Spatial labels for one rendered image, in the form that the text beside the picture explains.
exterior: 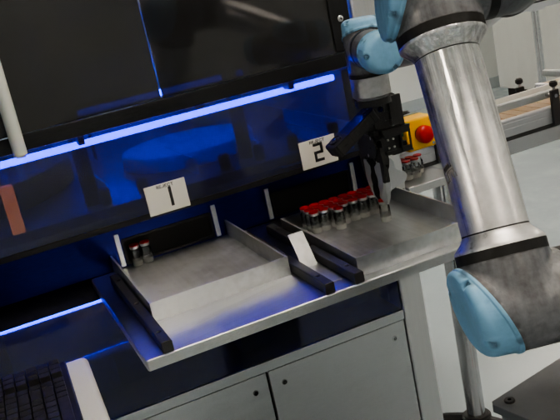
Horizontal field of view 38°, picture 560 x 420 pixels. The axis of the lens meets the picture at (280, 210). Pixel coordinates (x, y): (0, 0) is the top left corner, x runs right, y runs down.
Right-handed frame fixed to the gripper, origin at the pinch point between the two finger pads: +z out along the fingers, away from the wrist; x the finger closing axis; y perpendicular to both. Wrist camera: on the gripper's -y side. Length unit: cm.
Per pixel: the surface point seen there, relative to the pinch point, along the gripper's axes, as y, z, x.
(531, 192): 194, 93, 209
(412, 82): 288, 68, 478
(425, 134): 19.8, -6.5, 12.6
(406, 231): -0.2, 5.1, -8.9
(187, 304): -45.0, 4.3, -10.4
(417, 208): 8.4, 5.0, 0.9
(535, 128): 60, 4, 27
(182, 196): -35.4, -7.9, 15.6
